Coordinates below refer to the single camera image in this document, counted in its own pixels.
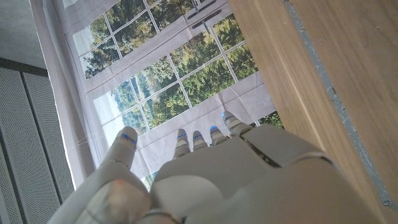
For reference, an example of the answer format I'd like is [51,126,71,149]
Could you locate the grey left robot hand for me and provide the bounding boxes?
[46,110,385,224]

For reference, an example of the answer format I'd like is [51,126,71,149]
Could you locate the wooden table edge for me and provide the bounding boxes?
[282,0,398,212]

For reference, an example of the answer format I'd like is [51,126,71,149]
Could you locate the printed window backdrop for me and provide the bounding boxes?
[29,0,285,189]

